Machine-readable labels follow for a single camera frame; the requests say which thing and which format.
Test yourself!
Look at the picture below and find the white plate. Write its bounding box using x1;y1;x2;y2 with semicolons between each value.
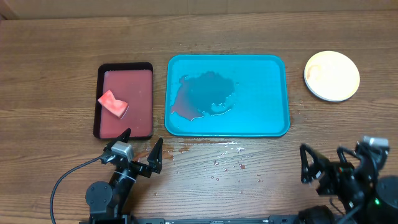
304;75;359;102

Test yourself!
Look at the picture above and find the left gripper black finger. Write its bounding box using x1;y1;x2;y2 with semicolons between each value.
103;128;131;151
147;138;163;174

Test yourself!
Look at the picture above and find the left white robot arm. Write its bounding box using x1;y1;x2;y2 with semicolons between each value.
85;128;163;223

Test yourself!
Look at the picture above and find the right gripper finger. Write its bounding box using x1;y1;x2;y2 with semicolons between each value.
336;146;361;163
299;144;330;184

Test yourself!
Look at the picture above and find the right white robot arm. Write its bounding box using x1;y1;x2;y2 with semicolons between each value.
295;136;397;223

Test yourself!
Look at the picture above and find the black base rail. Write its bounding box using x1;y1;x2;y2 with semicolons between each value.
80;215;305;224

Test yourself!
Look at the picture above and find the black tray with red liquid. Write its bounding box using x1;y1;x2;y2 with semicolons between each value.
93;62;154;139

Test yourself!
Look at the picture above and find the red-stained sponge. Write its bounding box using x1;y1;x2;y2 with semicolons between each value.
97;90;128;118

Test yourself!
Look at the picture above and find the teal plastic tray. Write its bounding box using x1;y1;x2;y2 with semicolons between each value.
164;54;290;137

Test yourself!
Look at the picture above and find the yellow-green plate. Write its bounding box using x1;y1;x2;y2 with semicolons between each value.
303;50;360;85

